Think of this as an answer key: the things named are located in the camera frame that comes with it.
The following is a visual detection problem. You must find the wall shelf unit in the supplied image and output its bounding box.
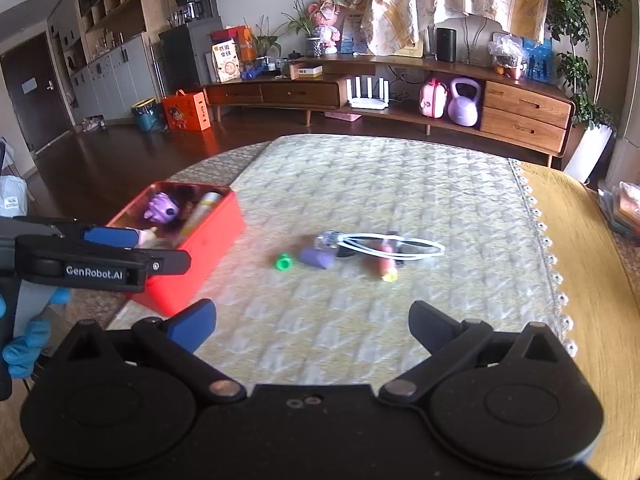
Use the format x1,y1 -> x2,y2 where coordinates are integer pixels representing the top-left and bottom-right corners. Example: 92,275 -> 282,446
47,0 -> 167,127

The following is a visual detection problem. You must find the dark door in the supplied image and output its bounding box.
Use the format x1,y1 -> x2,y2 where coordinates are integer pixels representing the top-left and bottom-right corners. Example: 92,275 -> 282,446
0,29 -> 74,154

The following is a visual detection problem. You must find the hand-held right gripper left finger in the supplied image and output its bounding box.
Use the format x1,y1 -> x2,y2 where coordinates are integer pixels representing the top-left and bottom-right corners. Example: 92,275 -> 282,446
64,298 -> 248,404

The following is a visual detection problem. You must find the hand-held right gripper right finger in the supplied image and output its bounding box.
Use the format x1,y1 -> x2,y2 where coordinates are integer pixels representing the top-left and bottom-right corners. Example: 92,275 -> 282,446
378,301 -> 569,404

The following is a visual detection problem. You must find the purple spiky toy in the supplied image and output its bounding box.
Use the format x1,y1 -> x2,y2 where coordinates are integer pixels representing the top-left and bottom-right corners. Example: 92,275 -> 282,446
143,191 -> 181,224

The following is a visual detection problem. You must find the coffee machine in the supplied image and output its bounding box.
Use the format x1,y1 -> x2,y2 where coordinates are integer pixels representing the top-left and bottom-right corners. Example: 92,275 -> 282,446
174,0 -> 219,24

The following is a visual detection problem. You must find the white plastic bag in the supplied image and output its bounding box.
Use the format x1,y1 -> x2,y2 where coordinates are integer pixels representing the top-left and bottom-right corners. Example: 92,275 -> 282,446
0,174 -> 29,219

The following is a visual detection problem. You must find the quilted mat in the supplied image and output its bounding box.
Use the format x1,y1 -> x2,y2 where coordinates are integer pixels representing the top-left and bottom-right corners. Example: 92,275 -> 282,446
192,134 -> 577,392

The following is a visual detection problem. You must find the orange handled gift box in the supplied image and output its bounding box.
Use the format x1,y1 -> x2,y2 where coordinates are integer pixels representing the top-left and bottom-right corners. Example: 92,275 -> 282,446
161,90 -> 213,132

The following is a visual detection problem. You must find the yellow tablecloth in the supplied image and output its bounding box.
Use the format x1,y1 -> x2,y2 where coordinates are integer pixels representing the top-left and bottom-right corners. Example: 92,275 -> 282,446
519,160 -> 640,480

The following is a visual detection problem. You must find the person's left hand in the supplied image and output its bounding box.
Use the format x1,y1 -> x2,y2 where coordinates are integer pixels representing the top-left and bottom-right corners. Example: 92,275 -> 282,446
1,287 -> 71,381

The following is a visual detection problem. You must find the red tin box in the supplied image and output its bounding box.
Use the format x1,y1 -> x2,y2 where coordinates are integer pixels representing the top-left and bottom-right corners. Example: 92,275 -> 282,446
106,180 -> 246,317

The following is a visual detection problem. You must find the grey scalloped board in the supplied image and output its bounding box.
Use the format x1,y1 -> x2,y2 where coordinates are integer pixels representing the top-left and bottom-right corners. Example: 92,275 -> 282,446
457,14 -> 507,67

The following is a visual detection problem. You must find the purple kettlebell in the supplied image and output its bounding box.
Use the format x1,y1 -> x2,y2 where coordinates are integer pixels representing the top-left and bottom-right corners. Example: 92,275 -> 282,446
447,77 -> 484,127

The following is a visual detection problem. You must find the white router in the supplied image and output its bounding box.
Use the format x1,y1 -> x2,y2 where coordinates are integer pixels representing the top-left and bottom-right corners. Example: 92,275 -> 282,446
347,74 -> 390,110

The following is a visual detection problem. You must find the white yellow bottle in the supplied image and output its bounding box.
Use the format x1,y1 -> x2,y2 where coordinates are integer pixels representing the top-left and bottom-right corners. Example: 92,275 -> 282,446
177,190 -> 224,241

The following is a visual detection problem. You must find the clear plastic bag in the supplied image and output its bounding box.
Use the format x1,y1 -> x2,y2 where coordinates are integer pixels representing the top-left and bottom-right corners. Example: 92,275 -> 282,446
487,34 -> 527,80

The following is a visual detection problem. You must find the red orange gift box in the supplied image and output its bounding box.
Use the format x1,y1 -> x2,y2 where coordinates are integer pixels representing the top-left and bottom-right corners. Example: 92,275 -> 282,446
209,25 -> 256,64

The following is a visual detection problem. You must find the small green potted plant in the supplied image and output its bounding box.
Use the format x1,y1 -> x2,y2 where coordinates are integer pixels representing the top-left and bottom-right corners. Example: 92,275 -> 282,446
252,16 -> 284,69

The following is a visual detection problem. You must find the stack of papers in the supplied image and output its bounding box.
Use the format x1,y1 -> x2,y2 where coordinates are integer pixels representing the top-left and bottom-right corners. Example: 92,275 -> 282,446
597,179 -> 640,249

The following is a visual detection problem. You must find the wooden TV cabinet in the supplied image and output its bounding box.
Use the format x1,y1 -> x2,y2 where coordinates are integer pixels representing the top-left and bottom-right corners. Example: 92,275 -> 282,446
202,52 -> 577,169

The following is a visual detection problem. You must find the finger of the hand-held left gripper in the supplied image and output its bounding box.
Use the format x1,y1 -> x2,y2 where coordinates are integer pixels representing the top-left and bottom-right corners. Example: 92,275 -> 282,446
12,217 -> 140,248
15,239 -> 192,277

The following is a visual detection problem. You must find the tall potted tree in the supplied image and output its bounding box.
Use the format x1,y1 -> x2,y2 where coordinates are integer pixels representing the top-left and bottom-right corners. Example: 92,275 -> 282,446
544,0 -> 629,132

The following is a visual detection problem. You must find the printed snack bag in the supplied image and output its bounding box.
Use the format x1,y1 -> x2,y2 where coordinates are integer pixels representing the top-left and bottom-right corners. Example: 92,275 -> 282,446
212,39 -> 242,84

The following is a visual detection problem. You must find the blue picture card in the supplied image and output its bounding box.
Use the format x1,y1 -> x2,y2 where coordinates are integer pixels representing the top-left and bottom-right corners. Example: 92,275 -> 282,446
339,14 -> 366,55

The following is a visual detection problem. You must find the pink doll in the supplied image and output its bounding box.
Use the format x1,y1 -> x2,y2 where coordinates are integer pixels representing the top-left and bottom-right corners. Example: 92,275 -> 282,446
307,0 -> 344,56

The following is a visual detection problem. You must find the black cabinet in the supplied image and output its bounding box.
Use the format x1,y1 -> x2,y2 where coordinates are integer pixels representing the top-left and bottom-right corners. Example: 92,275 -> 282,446
158,15 -> 224,94

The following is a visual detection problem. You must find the white planter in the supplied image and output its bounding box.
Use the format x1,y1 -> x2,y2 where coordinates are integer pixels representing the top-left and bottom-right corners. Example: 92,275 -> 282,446
562,122 -> 619,184

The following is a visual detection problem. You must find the teal bucket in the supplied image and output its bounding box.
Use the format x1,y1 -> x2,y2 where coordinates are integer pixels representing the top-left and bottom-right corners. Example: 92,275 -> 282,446
131,98 -> 164,133

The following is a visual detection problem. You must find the pink tube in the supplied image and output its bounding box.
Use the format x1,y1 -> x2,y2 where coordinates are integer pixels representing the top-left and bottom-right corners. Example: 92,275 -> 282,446
367,243 -> 399,282

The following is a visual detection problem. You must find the plant in patterned pot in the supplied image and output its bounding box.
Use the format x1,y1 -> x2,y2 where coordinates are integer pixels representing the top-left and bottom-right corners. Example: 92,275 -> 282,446
281,0 -> 324,59

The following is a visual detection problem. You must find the black speaker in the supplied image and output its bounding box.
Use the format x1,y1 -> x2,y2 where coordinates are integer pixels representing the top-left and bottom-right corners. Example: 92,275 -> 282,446
435,26 -> 458,64

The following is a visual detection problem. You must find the pink toy case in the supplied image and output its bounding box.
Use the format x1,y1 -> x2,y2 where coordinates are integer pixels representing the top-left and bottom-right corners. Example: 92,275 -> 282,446
418,77 -> 449,120

